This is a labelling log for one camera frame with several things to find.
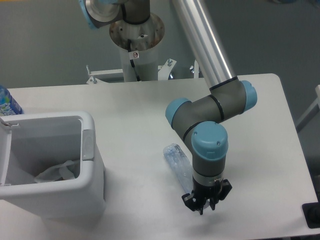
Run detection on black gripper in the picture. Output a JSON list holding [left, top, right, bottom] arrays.
[[181, 178, 232, 215]]

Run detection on crushed clear plastic bottle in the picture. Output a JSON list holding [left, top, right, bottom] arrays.
[[163, 143, 193, 194]]

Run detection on clear white plastic wrapper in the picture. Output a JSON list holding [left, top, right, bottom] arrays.
[[34, 160, 80, 183]]

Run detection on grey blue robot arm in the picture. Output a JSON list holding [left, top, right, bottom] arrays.
[[79, 0, 257, 213]]

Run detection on white open trash can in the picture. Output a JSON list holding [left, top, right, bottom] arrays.
[[0, 111, 106, 218]]

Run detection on black clamp at table edge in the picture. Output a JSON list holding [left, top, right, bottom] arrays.
[[302, 202, 320, 229]]

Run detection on blue labelled bottle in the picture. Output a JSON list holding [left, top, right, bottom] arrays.
[[0, 85, 24, 117]]

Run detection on white pedestal foot right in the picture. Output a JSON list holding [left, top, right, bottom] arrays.
[[189, 59, 201, 79]]

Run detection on white pedestal foot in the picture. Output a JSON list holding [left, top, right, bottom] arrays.
[[86, 65, 124, 85], [189, 59, 201, 79], [158, 58, 177, 81]]

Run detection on white pedestal foot middle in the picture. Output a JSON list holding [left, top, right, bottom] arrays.
[[158, 58, 177, 81]]

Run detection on white pedestal foot left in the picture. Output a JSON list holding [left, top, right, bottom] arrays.
[[86, 65, 124, 85]]

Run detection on white frame at right edge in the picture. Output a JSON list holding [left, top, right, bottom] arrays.
[[295, 85, 320, 133]]

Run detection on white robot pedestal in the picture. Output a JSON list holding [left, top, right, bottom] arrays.
[[109, 13, 165, 82]]

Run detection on black cable on pedestal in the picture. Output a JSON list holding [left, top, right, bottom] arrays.
[[127, 38, 141, 82]]

